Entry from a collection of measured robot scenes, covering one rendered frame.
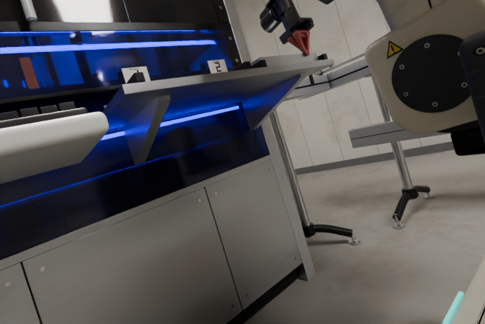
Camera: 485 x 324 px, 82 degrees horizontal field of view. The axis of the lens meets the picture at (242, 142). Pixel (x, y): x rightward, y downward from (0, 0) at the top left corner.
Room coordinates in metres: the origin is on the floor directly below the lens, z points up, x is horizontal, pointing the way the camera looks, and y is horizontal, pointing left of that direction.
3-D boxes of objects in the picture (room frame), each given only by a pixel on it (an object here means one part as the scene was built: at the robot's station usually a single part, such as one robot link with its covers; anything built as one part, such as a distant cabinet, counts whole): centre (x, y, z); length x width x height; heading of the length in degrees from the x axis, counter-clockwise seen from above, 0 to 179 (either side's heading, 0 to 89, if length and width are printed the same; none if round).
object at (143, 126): (0.77, 0.24, 0.79); 0.34 x 0.03 x 0.13; 37
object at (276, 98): (1.07, -0.16, 0.79); 0.34 x 0.03 x 0.13; 37
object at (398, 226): (1.61, -0.85, 0.07); 0.50 x 0.08 x 0.14; 127
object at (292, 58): (0.99, -0.12, 0.90); 0.34 x 0.26 x 0.04; 37
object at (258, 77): (0.93, 0.05, 0.87); 0.70 x 0.48 x 0.02; 127
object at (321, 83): (1.61, -0.32, 0.92); 0.69 x 0.15 x 0.16; 127
